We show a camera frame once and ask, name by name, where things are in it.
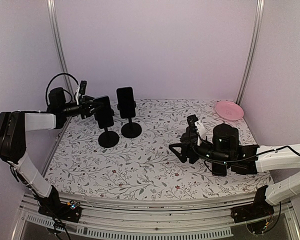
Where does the small black charging stand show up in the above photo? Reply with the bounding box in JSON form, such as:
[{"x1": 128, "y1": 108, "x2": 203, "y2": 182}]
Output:
[{"x1": 180, "y1": 126, "x2": 198, "y2": 145}]

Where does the pink plate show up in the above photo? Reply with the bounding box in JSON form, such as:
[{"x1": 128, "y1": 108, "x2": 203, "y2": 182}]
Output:
[{"x1": 214, "y1": 101, "x2": 244, "y2": 121}]

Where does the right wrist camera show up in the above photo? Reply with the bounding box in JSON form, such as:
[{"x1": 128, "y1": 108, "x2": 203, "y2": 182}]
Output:
[{"x1": 186, "y1": 114, "x2": 207, "y2": 146}]

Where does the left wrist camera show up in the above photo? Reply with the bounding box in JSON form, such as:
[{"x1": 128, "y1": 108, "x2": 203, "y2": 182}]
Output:
[{"x1": 74, "y1": 80, "x2": 87, "y2": 105}]

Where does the aluminium frame post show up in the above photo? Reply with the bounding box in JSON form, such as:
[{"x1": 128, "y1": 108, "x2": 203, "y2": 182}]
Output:
[
  {"x1": 46, "y1": 0, "x2": 75, "y2": 102},
  {"x1": 235, "y1": 0, "x2": 265, "y2": 106}
]

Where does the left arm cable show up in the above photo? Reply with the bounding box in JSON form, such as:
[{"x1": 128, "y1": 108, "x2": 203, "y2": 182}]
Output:
[{"x1": 44, "y1": 72, "x2": 80, "y2": 107}]

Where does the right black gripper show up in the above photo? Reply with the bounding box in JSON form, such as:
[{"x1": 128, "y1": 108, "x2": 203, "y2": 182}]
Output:
[{"x1": 169, "y1": 134, "x2": 232, "y2": 167}]

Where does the black phone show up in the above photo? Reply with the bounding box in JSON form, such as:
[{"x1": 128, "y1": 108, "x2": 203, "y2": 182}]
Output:
[
  {"x1": 211, "y1": 162, "x2": 227, "y2": 177},
  {"x1": 93, "y1": 95, "x2": 114, "y2": 129},
  {"x1": 116, "y1": 86, "x2": 136, "y2": 119}
]

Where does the front aluminium rail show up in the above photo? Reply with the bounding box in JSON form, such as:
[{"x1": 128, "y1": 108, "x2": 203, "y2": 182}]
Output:
[{"x1": 11, "y1": 193, "x2": 300, "y2": 240}]

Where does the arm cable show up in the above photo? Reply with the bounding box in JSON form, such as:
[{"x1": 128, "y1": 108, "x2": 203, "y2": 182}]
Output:
[
  {"x1": 191, "y1": 129, "x2": 300, "y2": 176},
  {"x1": 44, "y1": 72, "x2": 80, "y2": 107}
]

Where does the right aluminium frame post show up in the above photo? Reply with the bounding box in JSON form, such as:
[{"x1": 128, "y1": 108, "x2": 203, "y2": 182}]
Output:
[{"x1": 235, "y1": 0, "x2": 265, "y2": 106}]

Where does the floral table mat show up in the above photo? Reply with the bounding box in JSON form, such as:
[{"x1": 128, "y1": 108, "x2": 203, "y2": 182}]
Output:
[{"x1": 45, "y1": 99, "x2": 273, "y2": 201}]

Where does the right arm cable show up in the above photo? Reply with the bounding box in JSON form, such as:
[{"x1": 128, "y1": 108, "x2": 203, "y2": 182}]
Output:
[{"x1": 191, "y1": 129, "x2": 300, "y2": 176}]

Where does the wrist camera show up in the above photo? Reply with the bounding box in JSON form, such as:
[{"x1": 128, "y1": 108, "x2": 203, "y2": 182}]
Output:
[
  {"x1": 186, "y1": 114, "x2": 207, "y2": 146},
  {"x1": 74, "y1": 80, "x2": 87, "y2": 105}
]

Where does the left aluminium frame post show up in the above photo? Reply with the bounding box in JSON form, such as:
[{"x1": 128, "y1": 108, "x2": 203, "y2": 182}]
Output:
[{"x1": 46, "y1": 0, "x2": 75, "y2": 102}]

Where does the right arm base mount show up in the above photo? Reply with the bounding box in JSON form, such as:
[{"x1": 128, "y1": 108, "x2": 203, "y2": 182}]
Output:
[{"x1": 230, "y1": 185, "x2": 275, "y2": 223}]

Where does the black phone stand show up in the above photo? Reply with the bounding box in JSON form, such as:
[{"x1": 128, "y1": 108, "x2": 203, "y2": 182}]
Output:
[
  {"x1": 98, "y1": 127, "x2": 119, "y2": 148},
  {"x1": 116, "y1": 101, "x2": 143, "y2": 139}
]

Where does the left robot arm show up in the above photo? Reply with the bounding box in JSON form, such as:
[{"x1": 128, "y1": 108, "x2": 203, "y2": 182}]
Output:
[{"x1": 0, "y1": 87, "x2": 105, "y2": 217}]

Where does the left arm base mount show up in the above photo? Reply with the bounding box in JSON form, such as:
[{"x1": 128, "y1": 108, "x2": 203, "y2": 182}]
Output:
[{"x1": 37, "y1": 188, "x2": 82, "y2": 223}]

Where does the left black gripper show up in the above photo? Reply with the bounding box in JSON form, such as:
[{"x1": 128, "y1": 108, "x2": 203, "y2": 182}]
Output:
[{"x1": 61, "y1": 95, "x2": 104, "y2": 119}]

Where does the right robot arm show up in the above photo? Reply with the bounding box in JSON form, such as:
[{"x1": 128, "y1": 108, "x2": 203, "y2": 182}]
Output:
[{"x1": 168, "y1": 123, "x2": 300, "y2": 218}]

